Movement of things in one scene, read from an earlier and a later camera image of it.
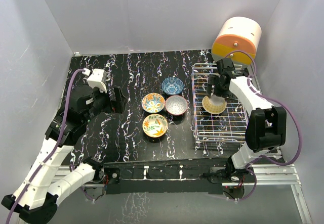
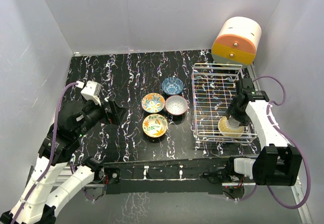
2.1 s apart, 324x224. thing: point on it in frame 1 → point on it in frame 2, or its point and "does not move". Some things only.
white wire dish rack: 229,126 does not move
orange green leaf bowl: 155,125 does not move
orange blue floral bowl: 153,102 does not move
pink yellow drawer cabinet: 238,39 does not move
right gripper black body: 221,90 → 241,116
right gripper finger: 212,81 → 230,110
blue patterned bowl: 172,86 does not move
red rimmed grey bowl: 176,104 does not move
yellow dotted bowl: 213,104 → 230,125
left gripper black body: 116,104 → 112,115
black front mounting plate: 182,176 does not move
